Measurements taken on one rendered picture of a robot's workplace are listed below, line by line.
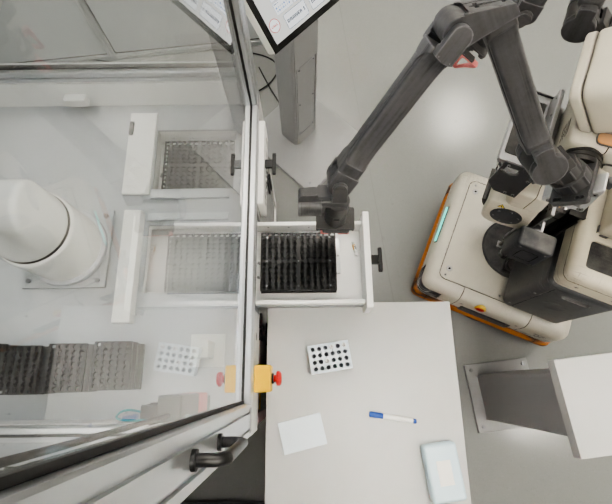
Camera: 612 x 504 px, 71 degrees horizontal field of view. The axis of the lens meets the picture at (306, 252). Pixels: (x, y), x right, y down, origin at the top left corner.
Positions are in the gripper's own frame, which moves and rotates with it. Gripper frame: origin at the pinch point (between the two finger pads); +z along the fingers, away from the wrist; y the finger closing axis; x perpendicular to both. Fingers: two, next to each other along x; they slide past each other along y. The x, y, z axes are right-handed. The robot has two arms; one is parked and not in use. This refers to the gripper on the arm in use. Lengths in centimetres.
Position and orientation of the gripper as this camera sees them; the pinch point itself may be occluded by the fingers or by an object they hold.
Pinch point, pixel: (333, 230)
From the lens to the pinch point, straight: 122.8
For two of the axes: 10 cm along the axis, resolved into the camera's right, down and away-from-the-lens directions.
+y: 10.0, 0.2, 0.0
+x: 0.2, -9.4, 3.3
